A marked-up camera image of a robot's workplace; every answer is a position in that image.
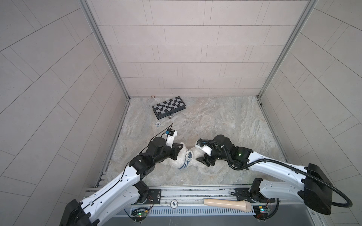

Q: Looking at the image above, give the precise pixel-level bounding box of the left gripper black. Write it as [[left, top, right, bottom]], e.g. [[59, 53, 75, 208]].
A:
[[151, 143, 184, 165]]

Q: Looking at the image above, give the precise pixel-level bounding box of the white teddy bear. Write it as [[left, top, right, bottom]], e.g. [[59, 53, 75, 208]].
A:
[[169, 142, 205, 170]]

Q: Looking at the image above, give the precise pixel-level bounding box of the blue white striped sweater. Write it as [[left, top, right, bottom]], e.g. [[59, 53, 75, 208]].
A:
[[178, 150, 194, 170]]

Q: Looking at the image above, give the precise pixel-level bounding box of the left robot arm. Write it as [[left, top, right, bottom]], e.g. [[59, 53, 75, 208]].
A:
[[59, 137, 184, 226]]

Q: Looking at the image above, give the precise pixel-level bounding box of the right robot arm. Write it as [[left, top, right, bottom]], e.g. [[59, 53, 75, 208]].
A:
[[195, 135, 333, 215]]

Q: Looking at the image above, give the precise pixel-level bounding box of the black white chessboard box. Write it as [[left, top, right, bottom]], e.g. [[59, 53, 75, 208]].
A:
[[152, 96, 186, 120]]

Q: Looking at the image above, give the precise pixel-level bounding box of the left circuit board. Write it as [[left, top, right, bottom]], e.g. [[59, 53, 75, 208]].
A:
[[131, 208, 149, 222]]

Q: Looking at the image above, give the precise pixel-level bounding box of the circuit board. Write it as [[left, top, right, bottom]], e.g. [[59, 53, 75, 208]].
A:
[[252, 205, 271, 219], [131, 208, 149, 222]]

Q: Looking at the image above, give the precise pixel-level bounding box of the right circuit board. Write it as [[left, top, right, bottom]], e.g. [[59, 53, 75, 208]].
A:
[[252, 205, 271, 219]]

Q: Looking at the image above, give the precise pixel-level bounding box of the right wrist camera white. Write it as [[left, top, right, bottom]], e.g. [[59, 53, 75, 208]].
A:
[[195, 144, 212, 156]]

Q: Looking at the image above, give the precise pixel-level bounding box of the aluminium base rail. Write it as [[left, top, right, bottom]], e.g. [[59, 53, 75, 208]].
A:
[[79, 185, 316, 208]]

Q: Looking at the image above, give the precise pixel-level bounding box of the beige wooden handle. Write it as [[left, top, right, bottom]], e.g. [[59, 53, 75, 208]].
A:
[[204, 199, 252, 212]]

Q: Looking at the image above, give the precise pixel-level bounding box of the black corrugated cable hose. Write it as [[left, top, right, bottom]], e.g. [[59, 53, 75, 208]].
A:
[[197, 138, 353, 208]]

